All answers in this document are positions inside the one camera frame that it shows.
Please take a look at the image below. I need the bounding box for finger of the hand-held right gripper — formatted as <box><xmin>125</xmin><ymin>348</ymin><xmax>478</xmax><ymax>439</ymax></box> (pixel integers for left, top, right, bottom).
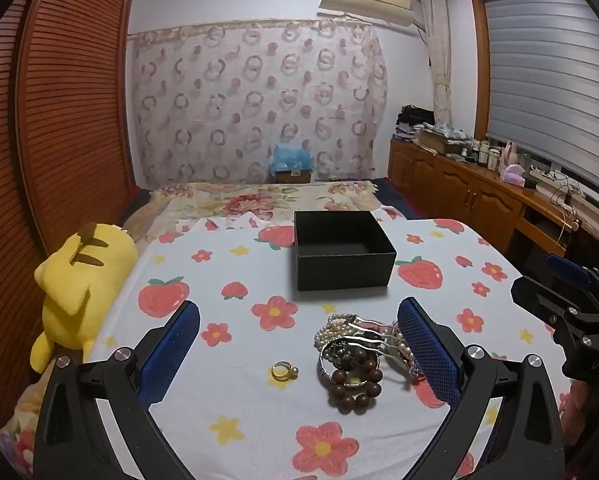
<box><xmin>546</xmin><ymin>254</ymin><xmax>599</xmax><ymax>301</ymax></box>
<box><xmin>510</xmin><ymin>276</ymin><xmax>587</xmax><ymax>331</ymax></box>

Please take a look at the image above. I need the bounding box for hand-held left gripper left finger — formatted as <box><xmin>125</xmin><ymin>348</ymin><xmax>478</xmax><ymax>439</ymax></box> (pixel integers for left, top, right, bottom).
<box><xmin>32</xmin><ymin>300</ymin><xmax>201</xmax><ymax>480</ymax></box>

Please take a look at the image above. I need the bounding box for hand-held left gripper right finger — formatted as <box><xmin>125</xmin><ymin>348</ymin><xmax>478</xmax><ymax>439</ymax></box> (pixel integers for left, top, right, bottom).
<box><xmin>397</xmin><ymin>297</ymin><xmax>565</xmax><ymax>480</ymax></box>

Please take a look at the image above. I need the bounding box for silver hair comb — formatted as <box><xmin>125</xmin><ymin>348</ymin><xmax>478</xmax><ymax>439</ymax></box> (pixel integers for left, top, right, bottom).
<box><xmin>347</xmin><ymin>317</ymin><xmax>405</xmax><ymax>361</ymax></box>

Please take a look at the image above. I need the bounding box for brown wooden bead bracelet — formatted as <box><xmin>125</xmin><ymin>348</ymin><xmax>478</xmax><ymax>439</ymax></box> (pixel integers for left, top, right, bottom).
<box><xmin>329</xmin><ymin>347</ymin><xmax>384</xmax><ymax>415</ymax></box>

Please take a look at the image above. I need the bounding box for white pearl necklace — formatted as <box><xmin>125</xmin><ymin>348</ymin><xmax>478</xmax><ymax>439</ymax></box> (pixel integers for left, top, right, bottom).
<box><xmin>313</xmin><ymin>312</ymin><xmax>416</xmax><ymax>363</ymax></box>

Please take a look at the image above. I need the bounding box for silver bangle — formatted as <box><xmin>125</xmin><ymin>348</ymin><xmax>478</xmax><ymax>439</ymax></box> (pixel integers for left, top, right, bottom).
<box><xmin>318</xmin><ymin>337</ymin><xmax>361</xmax><ymax>387</ymax></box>

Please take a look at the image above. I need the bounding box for gold ring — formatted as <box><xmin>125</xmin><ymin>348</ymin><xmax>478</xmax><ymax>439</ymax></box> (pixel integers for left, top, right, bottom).
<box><xmin>272</xmin><ymin>360</ymin><xmax>300</xmax><ymax>384</ymax></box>

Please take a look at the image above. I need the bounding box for black jewelry box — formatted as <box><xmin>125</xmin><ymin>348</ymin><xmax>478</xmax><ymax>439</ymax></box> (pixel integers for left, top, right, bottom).
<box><xmin>294</xmin><ymin>210</ymin><xmax>397</xmax><ymax>292</ymax></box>

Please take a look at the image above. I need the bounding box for strawberry print bed sheet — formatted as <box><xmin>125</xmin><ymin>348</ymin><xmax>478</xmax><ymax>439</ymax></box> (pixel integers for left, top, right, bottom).
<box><xmin>87</xmin><ymin>217</ymin><xmax>580</xmax><ymax>480</ymax></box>

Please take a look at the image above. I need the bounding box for white power strip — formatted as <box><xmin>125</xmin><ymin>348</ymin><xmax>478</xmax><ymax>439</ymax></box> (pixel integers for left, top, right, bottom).
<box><xmin>524</xmin><ymin>167</ymin><xmax>567</xmax><ymax>185</ymax></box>

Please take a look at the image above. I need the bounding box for yellow plush toy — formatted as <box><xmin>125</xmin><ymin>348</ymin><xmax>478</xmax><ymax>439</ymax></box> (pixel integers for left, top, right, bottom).
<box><xmin>30</xmin><ymin>222</ymin><xmax>139</xmax><ymax>373</ymax></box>

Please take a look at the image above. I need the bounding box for pink bottle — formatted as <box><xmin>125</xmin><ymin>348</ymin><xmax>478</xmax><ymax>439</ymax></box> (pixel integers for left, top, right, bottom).
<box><xmin>499</xmin><ymin>142</ymin><xmax>521</xmax><ymax>171</ymax></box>

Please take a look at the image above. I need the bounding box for wooden cabinet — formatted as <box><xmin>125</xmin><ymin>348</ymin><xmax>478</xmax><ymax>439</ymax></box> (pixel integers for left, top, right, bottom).
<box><xmin>388</xmin><ymin>137</ymin><xmax>599</xmax><ymax>273</ymax></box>

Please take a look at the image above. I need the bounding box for group of small bottles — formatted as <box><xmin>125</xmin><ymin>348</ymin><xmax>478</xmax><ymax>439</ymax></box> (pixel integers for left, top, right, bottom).
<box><xmin>460</xmin><ymin>139</ymin><xmax>503</xmax><ymax>169</ymax></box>

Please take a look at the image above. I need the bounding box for floral blanket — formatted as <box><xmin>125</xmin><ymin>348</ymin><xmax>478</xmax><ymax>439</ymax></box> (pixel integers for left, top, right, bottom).
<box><xmin>124</xmin><ymin>180</ymin><xmax>405</xmax><ymax>242</ymax></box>

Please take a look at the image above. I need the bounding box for navy bed sheet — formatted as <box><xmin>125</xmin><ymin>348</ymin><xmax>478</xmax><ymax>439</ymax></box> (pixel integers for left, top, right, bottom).
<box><xmin>369</xmin><ymin>177</ymin><xmax>430</xmax><ymax>222</ymax></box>

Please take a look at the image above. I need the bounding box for cardboard box with patterned cloth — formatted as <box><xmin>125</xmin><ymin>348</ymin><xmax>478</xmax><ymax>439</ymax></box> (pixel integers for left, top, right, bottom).
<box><xmin>417</xmin><ymin>124</ymin><xmax>474</xmax><ymax>157</ymax></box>

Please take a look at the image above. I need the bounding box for grey window blind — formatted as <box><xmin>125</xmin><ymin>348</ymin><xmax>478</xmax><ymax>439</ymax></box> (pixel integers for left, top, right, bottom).
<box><xmin>482</xmin><ymin>0</ymin><xmax>599</xmax><ymax>201</ymax></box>

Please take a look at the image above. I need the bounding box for small brown cardboard box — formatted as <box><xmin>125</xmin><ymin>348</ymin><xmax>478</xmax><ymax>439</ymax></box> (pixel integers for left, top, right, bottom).
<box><xmin>274</xmin><ymin>169</ymin><xmax>311</xmax><ymax>185</ymax></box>

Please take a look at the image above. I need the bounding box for stack of folded clothes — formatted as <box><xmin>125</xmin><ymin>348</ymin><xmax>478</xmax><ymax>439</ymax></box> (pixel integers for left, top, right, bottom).
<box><xmin>394</xmin><ymin>105</ymin><xmax>436</xmax><ymax>142</ymax></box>

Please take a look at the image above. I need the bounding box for tied beige curtain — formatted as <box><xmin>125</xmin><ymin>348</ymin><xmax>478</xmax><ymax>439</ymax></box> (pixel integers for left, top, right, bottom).
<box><xmin>419</xmin><ymin>0</ymin><xmax>455</xmax><ymax>127</ymax></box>

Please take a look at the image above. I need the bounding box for wooden louvered wardrobe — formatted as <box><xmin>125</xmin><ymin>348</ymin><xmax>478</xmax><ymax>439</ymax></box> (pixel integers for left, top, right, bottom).
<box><xmin>0</xmin><ymin>0</ymin><xmax>138</xmax><ymax>361</ymax></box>

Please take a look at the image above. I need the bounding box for white cable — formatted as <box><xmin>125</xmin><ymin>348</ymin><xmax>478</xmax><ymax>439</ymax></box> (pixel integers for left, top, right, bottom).
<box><xmin>549</xmin><ymin>180</ymin><xmax>580</xmax><ymax>243</ymax></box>

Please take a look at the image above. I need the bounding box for sheer ring-patterned curtain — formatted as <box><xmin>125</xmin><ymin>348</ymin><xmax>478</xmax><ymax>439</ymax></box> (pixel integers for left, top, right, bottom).
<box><xmin>128</xmin><ymin>17</ymin><xmax>389</xmax><ymax>187</ymax></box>

